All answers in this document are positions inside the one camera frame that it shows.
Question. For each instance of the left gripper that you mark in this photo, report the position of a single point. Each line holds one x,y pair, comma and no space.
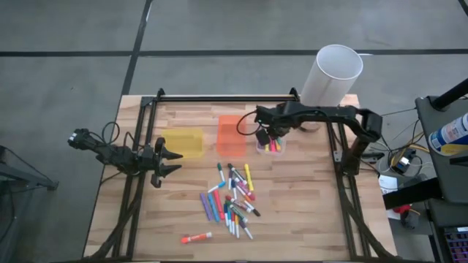
156,162

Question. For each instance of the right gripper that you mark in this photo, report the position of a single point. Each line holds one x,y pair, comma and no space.
279,129

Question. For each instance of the green chunky highlighter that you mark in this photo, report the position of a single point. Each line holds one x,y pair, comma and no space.
279,141

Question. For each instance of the orange chunky highlighter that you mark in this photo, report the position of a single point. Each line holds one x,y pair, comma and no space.
278,148

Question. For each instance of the pink chunky highlighter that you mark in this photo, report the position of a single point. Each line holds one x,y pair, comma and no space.
272,147

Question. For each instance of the yellow chunky highlighter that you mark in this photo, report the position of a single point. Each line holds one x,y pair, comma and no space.
266,148

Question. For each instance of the purple chunky highlighter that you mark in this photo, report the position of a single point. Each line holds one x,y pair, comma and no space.
206,206
260,148

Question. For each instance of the light blue cap slim marker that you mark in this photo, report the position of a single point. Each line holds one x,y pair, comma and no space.
215,187

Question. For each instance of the bright yellow highlighter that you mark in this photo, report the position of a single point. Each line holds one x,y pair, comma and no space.
248,178

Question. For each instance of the dark green Expo marker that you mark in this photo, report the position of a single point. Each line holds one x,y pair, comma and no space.
237,173

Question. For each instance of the blue chunky highlighter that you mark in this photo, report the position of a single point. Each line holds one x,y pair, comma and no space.
214,208

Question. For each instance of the red chunky highlighter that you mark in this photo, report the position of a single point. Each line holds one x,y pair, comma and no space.
219,204

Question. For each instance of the pink Expo marker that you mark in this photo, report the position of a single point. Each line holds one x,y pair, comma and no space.
245,187

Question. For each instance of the dark blue cap slim marker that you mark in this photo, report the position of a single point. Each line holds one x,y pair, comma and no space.
233,184

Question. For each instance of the dark blue cap SKK marker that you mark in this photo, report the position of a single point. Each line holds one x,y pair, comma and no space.
225,210

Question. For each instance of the orange cap slim marker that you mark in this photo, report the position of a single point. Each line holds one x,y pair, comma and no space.
242,192

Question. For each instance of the orange Expo marker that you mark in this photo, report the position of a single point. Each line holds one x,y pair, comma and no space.
195,238

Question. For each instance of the light blue cap SKK marker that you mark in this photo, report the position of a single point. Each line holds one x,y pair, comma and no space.
229,219

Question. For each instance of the red cap SKK marker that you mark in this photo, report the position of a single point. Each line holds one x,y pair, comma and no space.
233,217

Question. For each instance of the black cap white marker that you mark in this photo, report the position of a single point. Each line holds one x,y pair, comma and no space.
256,212

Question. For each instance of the yellow cap SKK marker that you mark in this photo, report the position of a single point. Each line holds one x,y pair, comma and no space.
237,221

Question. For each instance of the purple cap SKK marker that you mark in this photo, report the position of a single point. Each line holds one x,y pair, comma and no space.
245,229

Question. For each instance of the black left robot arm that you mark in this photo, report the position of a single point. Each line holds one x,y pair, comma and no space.
117,157

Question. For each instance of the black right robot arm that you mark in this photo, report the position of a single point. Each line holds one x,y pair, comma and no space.
329,113

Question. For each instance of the clear plastic bin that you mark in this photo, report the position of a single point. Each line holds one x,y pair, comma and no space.
283,151

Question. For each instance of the yellow translucent plastic bin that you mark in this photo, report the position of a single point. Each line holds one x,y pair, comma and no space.
183,142

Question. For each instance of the orange translucent plastic bin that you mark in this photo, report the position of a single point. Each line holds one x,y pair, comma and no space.
230,137

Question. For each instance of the green cap white marker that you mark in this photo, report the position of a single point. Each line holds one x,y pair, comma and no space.
220,170

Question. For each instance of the white shade wooden table lamp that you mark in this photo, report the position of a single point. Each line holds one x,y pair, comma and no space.
329,76

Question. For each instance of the white paper sheet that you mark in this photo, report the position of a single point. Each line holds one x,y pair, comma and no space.
387,182

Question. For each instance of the small power adapter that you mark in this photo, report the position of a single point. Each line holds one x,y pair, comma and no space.
402,162

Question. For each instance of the grey side table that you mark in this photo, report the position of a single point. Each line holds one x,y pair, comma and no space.
33,180

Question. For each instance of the red small object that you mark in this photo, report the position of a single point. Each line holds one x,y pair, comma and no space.
402,209

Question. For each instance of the blue white spray can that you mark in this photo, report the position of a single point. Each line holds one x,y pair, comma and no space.
449,135

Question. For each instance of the black pole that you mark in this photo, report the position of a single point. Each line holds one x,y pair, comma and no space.
451,95

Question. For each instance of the grey equipment cart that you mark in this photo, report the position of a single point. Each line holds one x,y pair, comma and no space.
449,175

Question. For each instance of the backlit keyboard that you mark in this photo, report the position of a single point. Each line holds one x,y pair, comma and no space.
457,246

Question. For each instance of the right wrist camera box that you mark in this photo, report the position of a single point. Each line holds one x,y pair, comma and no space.
263,138

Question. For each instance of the black aluminium table frame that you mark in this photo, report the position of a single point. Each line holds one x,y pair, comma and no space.
226,98

